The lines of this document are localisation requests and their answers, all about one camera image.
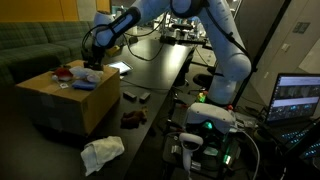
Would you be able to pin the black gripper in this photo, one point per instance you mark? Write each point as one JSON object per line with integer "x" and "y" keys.
{"x": 95, "y": 52}

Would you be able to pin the red plush toy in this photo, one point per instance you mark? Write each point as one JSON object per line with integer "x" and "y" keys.
{"x": 63, "y": 72}

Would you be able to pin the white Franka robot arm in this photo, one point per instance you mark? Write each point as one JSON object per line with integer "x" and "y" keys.
{"x": 233, "y": 60}

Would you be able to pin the brown cardboard box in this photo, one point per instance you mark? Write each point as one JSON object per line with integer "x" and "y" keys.
{"x": 66, "y": 106}

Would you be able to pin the blue folded cloth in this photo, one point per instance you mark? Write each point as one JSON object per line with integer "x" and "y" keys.
{"x": 83, "y": 86}

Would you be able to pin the white tablet lit screen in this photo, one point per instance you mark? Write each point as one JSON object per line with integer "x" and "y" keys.
{"x": 121, "y": 66}

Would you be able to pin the small white square tag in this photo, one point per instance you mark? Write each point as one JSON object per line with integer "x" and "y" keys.
{"x": 64, "y": 85}

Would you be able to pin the green plaid sofa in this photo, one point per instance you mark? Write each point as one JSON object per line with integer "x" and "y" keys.
{"x": 33, "y": 43}

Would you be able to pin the dark red floor object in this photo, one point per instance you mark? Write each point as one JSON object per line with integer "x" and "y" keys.
{"x": 133, "y": 118}

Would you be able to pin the black bar device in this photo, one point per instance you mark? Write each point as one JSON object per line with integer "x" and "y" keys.
{"x": 176, "y": 40}

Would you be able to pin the white crumpled towel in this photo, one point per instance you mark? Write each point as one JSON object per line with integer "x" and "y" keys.
{"x": 101, "y": 153}

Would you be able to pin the green yellow small object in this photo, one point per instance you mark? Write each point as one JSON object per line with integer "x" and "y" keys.
{"x": 201, "y": 96}

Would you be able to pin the white VR headset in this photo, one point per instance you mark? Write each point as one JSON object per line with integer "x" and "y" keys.
{"x": 208, "y": 115}

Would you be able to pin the white VR controller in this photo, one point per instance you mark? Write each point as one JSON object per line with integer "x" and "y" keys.
{"x": 188, "y": 146}

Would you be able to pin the small red knob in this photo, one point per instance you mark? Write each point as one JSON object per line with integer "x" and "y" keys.
{"x": 230, "y": 107}

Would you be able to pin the black diagonal pole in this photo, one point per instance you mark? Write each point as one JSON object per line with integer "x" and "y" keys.
{"x": 271, "y": 35}

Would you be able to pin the black laptop with lit screen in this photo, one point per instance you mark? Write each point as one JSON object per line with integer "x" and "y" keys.
{"x": 293, "y": 96}

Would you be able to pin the white wall switch plate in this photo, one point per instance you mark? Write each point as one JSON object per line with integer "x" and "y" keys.
{"x": 285, "y": 47}

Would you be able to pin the dark wall sign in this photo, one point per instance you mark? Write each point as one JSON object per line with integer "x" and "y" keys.
{"x": 301, "y": 27}

